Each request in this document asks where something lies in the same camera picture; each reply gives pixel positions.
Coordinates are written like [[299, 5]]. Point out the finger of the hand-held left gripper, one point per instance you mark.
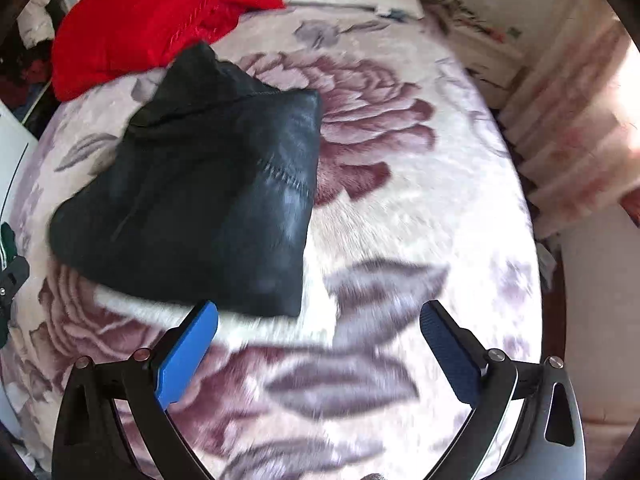
[[14, 275]]

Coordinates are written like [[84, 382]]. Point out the black leather jacket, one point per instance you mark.
[[200, 185]]

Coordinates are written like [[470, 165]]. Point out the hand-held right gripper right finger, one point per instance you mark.
[[455, 355]]

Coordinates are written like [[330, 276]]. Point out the green jacket with white stripes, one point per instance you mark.
[[6, 245]]

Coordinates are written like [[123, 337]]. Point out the white nightstand with stickers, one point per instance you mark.
[[480, 60]]

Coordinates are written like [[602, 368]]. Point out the pink patterned curtain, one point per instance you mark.
[[575, 135]]

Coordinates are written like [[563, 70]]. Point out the red knitted garment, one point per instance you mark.
[[140, 10]]

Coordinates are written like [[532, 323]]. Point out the white furniture panel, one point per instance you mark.
[[10, 160]]

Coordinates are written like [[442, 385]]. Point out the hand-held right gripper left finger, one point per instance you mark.
[[187, 355]]

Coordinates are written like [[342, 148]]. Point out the floral plush blanket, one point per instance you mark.
[[400, 210]]

